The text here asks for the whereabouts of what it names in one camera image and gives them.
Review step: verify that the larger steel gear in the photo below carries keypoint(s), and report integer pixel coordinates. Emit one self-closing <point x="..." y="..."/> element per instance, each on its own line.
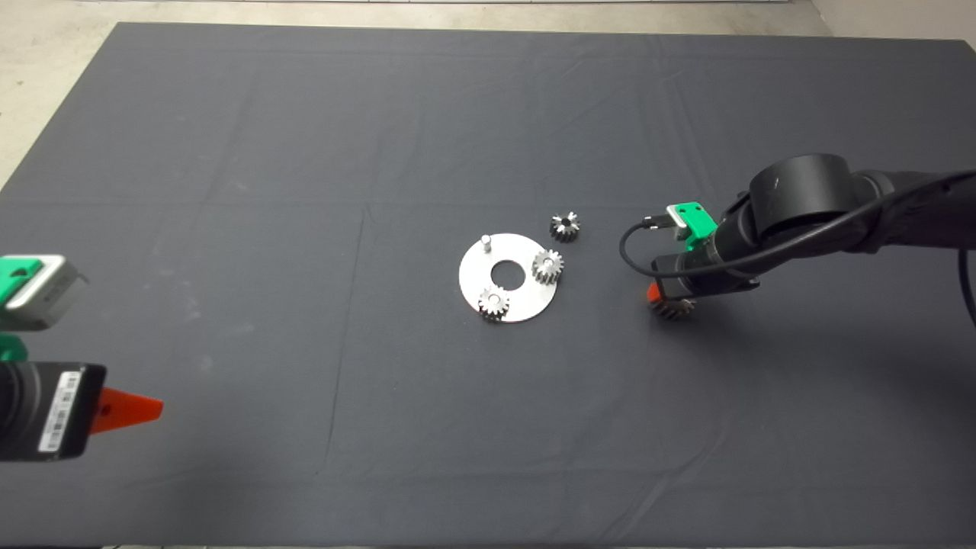
<point x="675" y="309"/>

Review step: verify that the small dark steel gear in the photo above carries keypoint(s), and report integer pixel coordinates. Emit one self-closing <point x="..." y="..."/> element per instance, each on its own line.
<point x="572" y="231"/>

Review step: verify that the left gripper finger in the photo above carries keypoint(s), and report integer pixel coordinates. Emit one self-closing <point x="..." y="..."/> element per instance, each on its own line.
<point x="122" y="412"/>

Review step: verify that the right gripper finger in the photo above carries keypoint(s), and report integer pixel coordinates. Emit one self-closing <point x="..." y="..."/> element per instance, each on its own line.
<point x="655" y="293"/>

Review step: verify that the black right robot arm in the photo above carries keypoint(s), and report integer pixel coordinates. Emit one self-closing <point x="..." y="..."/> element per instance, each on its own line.
<point x="801" y="191"/>

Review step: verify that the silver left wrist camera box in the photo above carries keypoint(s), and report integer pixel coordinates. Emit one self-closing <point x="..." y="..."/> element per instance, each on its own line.
<point x="49" y="301"/>

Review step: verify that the round metal plate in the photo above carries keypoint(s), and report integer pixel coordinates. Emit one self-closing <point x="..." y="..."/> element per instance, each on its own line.
<point x="528" y="303"/>

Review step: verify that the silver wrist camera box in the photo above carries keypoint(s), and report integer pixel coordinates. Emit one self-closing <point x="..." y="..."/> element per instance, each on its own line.
<point x="679" y="216"/>
<point x="49" y="301"/>

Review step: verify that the dark grey table cloth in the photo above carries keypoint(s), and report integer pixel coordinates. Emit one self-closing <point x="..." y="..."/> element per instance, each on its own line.
<point x="305" y="152"/>

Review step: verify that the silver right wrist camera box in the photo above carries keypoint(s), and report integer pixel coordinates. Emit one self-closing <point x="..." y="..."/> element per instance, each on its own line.
<point x="679" y="216"/>

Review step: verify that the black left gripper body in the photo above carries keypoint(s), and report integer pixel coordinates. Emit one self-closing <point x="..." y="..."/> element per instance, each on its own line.
<point x="46" y="412"/>

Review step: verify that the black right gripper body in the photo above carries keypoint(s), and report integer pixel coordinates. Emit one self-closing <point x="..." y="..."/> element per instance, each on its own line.
<point x="709" y="274"/>

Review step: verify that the green left camera mount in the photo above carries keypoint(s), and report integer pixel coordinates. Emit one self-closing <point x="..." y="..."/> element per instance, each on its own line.
<point x="15" y="273"/>

